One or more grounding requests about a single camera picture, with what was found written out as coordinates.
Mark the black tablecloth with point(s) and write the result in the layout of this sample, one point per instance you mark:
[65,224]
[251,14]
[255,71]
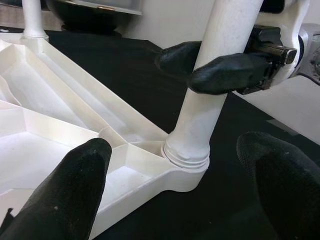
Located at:
[125,75]

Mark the small white scrap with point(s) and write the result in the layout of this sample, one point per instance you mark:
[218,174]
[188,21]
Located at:
[3,30]

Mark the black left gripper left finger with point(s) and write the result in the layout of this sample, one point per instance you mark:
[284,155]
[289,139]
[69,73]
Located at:
[62,195]

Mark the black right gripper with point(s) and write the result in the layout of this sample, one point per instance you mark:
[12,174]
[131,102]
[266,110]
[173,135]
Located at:
[267,37]

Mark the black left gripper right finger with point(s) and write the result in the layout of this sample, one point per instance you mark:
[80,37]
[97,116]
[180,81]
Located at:
[287,190]

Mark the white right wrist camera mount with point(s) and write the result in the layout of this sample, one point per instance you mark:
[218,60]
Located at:
[292,15]

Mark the black wok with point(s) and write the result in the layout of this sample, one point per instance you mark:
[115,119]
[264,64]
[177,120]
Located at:
[85,20]

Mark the white plastic table top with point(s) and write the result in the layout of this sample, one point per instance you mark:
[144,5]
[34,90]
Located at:
[50,125]

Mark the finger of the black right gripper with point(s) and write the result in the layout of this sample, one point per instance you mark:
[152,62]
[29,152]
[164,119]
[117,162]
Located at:
[177,58]

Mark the white plastic table leg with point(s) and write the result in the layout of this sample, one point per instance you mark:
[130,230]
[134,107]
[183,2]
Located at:
[31,17]
[225,30]

